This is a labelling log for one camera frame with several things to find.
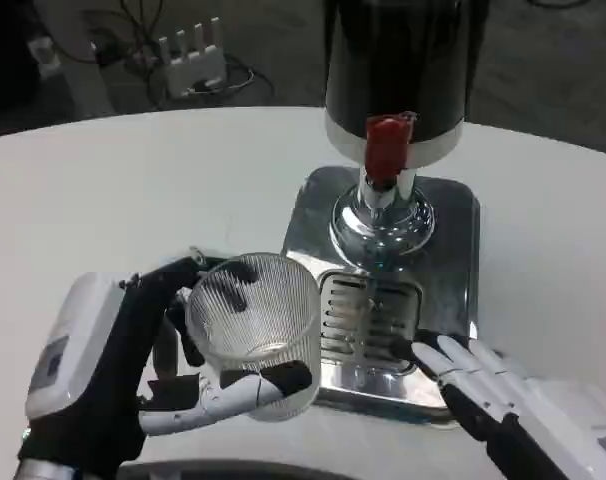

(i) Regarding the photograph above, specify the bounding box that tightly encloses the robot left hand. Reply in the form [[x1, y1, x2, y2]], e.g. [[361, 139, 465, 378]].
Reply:
[[16, 244, 314, 480]]

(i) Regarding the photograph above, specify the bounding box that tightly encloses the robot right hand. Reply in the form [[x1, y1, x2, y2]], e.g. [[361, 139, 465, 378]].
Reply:
[[387, 328, 606, 480]]

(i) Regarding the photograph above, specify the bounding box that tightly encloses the clear ribbed glass cup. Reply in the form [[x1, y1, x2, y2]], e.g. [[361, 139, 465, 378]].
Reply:
[[184, 252, 322, 424]]

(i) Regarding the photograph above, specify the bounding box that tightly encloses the steel drip tray grid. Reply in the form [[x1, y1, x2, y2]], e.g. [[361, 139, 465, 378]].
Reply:
[[318, 272, 424, 365]]

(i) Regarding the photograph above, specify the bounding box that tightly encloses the white furniture leg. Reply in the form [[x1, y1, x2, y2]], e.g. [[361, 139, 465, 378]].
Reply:
[[60, 37, 115, 120]]

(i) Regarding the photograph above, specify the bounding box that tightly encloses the white router with antennas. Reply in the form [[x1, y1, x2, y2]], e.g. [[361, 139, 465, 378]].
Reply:
[[158, 16, 228, 99]]

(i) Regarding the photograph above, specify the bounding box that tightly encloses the white power adapter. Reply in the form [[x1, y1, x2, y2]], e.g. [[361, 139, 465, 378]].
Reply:
[[26, 38, 62, 79]]

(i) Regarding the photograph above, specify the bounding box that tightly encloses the black drink dispenser steel base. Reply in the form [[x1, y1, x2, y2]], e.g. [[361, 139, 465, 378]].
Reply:
[[280, 0, 482, 427]]

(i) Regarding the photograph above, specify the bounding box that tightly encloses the red dispenser tap handle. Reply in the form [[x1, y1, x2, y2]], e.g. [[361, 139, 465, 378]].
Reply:
[[363, 113, 417, 182]]

